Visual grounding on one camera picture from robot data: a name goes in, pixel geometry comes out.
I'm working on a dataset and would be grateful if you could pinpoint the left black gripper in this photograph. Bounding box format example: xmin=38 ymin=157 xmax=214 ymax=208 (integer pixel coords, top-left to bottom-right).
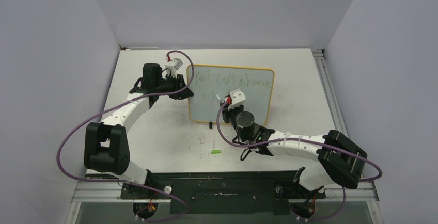
xmin=155 ymin=73 xmax=193 ymax=100

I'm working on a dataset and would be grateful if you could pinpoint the yellow framed whiteboard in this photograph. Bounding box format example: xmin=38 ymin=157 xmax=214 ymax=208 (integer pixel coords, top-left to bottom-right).
xmin=187 ymin=65 xmax=275 ymax=125

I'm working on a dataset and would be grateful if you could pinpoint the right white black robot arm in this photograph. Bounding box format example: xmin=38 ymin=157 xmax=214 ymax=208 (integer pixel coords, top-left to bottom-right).
xmin=216 ymin=102 xmax=368 ymax=197

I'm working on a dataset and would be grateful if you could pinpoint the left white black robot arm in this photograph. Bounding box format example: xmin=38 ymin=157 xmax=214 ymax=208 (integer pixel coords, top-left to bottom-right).
xmin=84 ymin=59 xmax=194 ymax=199

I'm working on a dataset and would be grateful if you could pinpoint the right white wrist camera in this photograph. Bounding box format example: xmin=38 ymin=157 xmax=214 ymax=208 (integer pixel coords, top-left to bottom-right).
xmin=225 ymin=88 xmax=246 ymax=110

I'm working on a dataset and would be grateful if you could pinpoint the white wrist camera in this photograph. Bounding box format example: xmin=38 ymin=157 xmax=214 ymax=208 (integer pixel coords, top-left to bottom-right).
xmin=164 ymin=58 xmax=183 ymax=78
xmin=225 ymin=88 xmax=246 ymax=110

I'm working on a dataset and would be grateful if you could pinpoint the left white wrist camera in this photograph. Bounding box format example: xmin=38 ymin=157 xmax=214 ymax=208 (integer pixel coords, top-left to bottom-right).
xmin=164 ymin=58 xmax=183 ymax=78

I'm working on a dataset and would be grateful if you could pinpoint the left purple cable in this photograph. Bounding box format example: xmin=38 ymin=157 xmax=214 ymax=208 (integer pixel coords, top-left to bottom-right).
xmin=56 ymin=50 xmax=195 ymax=223

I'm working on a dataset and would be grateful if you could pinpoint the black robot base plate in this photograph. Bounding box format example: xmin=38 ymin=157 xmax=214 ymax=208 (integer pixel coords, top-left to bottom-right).
xmin=119 ymin=170 xmax=362 ymax=216

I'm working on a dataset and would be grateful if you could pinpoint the right aluminium rail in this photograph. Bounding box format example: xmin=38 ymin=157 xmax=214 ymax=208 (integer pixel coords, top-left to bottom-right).
xmin=311 ymin=49 xmax=349 ymax=137

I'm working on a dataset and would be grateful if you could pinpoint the front aluminium frame rail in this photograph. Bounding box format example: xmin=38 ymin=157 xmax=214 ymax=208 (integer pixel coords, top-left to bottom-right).
xmin=65 ymin=172 xmax=383 ymax=223

